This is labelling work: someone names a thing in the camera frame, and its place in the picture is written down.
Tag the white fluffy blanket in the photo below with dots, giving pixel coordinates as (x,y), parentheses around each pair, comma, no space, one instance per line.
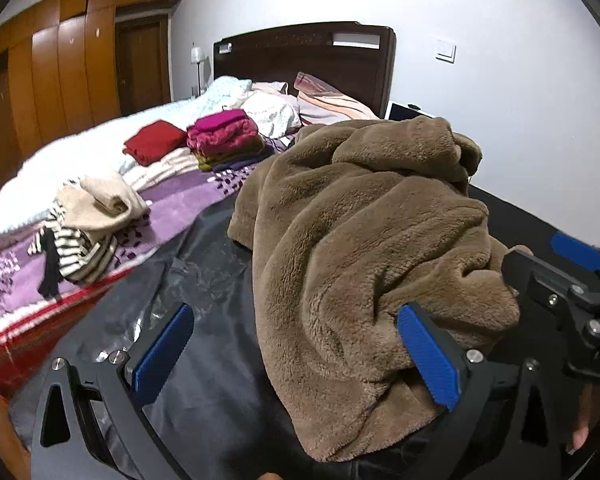
(55,160)

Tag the brown wooden door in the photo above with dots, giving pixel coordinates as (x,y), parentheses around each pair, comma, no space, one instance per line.
(140,65)

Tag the white floral cloth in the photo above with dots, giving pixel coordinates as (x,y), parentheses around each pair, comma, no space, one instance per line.
(270,115)

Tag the black shiny bed cover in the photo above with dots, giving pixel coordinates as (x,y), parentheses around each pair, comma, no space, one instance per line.
(220,385)

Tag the person's right hand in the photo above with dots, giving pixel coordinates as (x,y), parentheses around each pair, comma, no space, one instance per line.
(592,410)

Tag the magenta folded garment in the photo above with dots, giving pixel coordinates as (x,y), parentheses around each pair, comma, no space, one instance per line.
(220,130)

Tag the black white striped garment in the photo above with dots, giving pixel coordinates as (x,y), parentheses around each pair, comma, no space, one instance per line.
(80,255)

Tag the dark wooden headboard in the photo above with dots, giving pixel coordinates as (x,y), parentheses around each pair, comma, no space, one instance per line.
(290,55)

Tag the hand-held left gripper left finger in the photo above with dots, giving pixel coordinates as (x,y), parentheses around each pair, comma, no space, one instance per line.
(165,345)

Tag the brown fleece cloth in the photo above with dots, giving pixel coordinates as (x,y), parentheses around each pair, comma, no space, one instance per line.
(355,260)

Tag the white wall switch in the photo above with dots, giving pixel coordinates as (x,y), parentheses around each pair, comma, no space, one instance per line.
(445,50)

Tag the cream striped folded cloth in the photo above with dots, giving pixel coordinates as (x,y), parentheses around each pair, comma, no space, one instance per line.
(165,167)

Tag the red folded garment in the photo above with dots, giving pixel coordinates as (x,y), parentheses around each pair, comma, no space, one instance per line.
(155,140)

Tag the white framed monitor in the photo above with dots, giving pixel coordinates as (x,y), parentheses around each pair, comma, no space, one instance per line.
(397,110)

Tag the pale pink cloth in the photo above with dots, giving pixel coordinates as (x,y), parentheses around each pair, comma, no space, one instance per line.
(270,88)

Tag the purple patterned bedsheet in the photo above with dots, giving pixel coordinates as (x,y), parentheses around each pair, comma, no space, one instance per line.
(180,200)

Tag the pink striped pillow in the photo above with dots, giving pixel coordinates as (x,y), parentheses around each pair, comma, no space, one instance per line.
(330,102)

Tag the wooden wardrobe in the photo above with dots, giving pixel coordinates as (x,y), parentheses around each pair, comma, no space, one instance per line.
(55,70)

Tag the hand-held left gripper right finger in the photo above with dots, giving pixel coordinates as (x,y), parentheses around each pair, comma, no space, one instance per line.
(430,355)

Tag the beige sweater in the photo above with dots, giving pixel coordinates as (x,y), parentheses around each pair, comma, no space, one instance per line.
(95,200)

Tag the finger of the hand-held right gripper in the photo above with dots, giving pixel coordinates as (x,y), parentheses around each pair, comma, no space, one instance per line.
(577,251)
(540,277)

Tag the pale blue quilt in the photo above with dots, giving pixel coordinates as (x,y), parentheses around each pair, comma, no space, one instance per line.
(220,95)

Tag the white bedside lamp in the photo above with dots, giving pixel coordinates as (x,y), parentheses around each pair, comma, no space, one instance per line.
(197,55)

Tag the olive folded garment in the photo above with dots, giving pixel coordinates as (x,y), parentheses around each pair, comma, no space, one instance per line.
(230,157)

